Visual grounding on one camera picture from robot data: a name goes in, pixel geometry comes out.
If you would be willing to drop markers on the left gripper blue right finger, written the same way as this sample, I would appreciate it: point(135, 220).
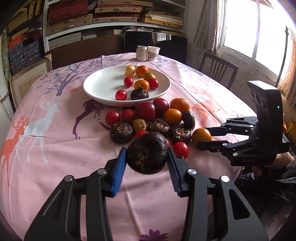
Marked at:
point(174, 173)

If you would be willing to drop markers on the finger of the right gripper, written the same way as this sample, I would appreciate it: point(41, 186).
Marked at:
point(224, 130)
point(214, 146)

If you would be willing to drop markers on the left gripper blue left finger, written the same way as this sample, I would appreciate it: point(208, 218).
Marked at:
point(118, 171)

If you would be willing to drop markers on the large dark water chestnut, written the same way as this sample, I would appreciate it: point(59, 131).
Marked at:
point(147, 154)

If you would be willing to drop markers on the red cherry tomato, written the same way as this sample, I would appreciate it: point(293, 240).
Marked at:
point(112, 117)
point(121, 95)

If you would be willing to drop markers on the orange kumquat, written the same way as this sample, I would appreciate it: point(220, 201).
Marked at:
point(141, 83)

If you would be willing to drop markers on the orange tangerine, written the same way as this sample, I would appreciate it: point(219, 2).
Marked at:
point(141, 70)

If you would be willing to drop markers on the large red plum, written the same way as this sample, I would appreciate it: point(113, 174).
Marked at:
point(146, 111)

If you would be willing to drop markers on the dark wooden chair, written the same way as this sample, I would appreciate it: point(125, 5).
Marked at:
point(218, 68)

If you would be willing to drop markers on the red cherry tomato front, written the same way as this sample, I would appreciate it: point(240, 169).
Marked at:
point(112, 117)

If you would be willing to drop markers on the pink deer print tablecloth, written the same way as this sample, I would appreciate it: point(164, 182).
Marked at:
point(58, 130)

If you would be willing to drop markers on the curtain beside window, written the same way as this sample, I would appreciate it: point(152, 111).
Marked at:
point(209, 28)

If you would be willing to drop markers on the white paper cup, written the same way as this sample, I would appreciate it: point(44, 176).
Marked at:
point(152, 53)

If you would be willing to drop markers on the pink drink can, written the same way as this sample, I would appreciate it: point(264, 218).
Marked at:
point(141, 53)

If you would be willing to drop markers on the framed picture leaning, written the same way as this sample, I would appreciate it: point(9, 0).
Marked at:
point(22, 81)

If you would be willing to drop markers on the metal storage shelf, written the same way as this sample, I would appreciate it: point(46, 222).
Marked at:
point(67, 21)

